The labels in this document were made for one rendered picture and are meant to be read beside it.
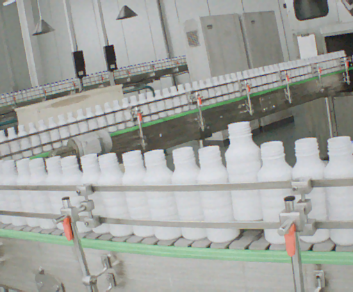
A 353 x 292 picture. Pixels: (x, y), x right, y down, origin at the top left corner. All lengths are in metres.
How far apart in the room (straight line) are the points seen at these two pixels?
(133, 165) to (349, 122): 3.91
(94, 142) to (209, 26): 4.73
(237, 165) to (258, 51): 6.90
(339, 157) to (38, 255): 0.75
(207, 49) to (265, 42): 1.26
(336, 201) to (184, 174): 0.28
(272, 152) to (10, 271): 0.81
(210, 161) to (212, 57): 6.15
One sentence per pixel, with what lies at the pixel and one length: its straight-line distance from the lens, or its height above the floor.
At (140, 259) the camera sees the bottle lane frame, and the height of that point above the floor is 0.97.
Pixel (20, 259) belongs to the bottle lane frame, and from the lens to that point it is 1.25.
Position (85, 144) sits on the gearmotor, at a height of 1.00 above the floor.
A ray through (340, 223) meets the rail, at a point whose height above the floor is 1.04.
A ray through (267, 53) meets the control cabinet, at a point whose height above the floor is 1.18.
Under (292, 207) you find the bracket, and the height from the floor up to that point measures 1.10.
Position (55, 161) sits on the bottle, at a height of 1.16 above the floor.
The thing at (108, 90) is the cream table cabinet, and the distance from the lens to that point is 5.35.
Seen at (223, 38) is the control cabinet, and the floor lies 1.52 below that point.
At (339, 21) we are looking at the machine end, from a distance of 4.62.
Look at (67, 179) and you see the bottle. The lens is 1.04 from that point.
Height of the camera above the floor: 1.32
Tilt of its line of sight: 9 degrees down
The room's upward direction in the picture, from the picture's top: 11 degrees counter-clockwise
